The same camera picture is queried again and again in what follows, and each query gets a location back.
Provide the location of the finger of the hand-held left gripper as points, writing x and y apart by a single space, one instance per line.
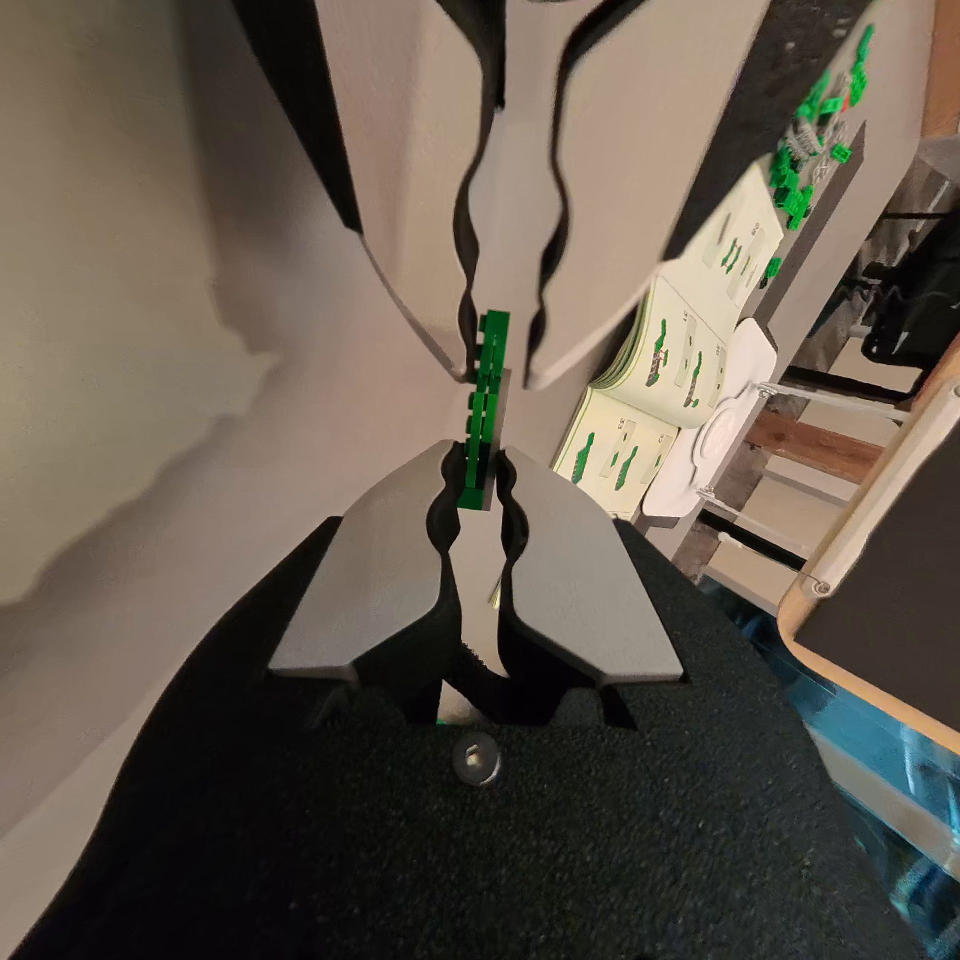
637 150
405 150

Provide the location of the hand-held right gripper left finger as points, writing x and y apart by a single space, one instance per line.
375 585

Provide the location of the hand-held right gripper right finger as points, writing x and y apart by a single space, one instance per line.
585 592

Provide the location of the pile of green toy bricks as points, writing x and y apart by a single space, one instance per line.
799 187

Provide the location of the green and grey brick assembly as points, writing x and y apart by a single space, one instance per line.
487 420

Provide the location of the white desk with wooden edge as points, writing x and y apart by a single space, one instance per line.
941 75

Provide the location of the open instruction booklet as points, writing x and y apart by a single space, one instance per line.
675 337

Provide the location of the white stand base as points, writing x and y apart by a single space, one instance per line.
720 435

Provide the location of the black panel with wooden frame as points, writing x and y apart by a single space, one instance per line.
900 562

